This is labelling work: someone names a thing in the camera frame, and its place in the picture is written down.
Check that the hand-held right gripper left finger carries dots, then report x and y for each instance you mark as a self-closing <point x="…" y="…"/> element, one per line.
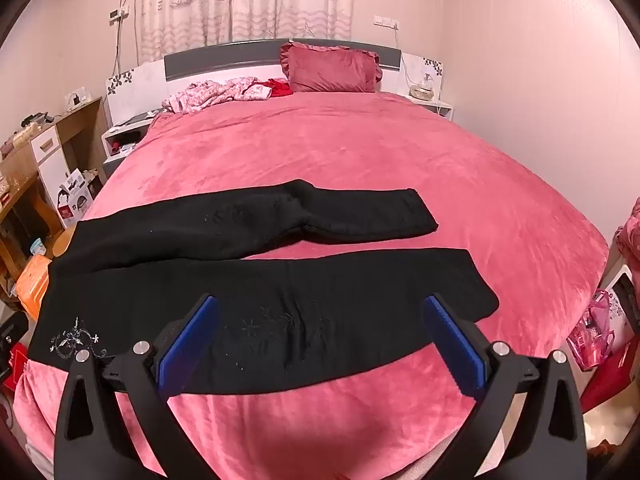
<point x="187" y="347"/>

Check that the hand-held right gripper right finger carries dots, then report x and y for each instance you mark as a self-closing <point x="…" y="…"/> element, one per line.
<point x="456" y="347"/>

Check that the black pants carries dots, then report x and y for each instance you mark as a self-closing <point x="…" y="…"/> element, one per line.
<point x="310" y="305"/>

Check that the pink plastic bag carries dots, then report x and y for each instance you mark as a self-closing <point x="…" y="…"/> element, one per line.
<point x="592" y="335"/>

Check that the round wooden stool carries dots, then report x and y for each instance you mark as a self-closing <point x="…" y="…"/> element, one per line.
<point x="62" y="245"/>

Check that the orange bag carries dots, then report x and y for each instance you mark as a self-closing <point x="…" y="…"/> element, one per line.
<point x="32" y="285"/>

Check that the red bag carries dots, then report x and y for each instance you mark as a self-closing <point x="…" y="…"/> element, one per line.
<point x="15" y="365"/>

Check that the printed cardboard box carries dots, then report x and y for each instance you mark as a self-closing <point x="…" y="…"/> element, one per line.
<point x="75" y="197"/>

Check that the pink clothes pile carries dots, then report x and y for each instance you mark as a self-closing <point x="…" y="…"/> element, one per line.
<point x="630" y="240"/>

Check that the white nightstand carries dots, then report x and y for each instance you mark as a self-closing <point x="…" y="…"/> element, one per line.
<point x="117" y="152"/>
<point x="430" y="106"/>

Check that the pink bed blanket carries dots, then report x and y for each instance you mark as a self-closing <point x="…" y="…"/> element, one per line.
<point x="350" y="160"/>

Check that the pink floral cloth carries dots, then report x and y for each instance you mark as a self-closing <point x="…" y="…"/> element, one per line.
<point x="210" y="92"/>

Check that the glass teapot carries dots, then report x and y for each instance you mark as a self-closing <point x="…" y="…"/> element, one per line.
<point x="421" y="87"/>

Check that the red cloth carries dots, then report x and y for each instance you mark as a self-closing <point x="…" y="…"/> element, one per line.
<point x="280" y="87"/>

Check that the grey and white headboard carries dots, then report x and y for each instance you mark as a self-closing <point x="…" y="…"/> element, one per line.
<point x="225" y="57"/>

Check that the pink ruffled pillow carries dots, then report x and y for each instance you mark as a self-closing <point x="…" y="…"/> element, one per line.
<point x="330" y="67"/>

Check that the printed curtain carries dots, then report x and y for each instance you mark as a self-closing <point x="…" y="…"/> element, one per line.
<point x="240" y="5"/>

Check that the white wall socket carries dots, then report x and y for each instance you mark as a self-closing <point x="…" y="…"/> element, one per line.
<point x="386" y="22"/>
<point x="120" y="12"/>

